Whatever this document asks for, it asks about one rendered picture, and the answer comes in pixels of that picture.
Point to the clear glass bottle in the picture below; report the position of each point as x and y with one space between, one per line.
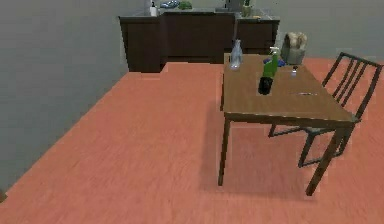
236 55

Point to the grey pen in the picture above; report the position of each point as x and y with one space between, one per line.
305 94

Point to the blue dish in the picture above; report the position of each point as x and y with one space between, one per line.
169 4

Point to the dark slatted chair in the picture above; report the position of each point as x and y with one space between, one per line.
350 86

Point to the white soap bottle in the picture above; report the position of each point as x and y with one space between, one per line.
153 10

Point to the green spray bottle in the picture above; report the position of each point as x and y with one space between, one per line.
270 65

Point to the green lettuce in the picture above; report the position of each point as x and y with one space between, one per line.
184 5

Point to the small clear shaker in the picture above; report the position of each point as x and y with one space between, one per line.
294 71

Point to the blue flat object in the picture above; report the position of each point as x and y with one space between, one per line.
281 62

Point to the dark brown kitchen cabinet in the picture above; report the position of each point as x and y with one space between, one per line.
196 36

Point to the brown wooden table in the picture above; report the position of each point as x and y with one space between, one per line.
286 100

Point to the black mug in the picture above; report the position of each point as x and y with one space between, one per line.
265 85

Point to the grey bin with paper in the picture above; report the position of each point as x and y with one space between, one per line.
294 48

